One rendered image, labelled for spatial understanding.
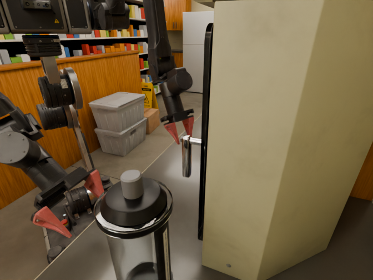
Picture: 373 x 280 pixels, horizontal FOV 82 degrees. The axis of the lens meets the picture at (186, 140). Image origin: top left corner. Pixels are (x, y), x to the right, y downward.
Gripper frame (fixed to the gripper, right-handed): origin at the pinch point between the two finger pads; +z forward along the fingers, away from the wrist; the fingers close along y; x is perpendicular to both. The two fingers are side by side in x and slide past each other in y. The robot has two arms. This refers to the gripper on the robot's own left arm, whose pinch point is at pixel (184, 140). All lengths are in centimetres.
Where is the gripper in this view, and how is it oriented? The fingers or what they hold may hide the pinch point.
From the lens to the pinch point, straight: 71.6
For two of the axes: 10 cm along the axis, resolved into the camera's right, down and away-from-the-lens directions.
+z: 2.8, 9.6, 0.5
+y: 9.0, -2.9, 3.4
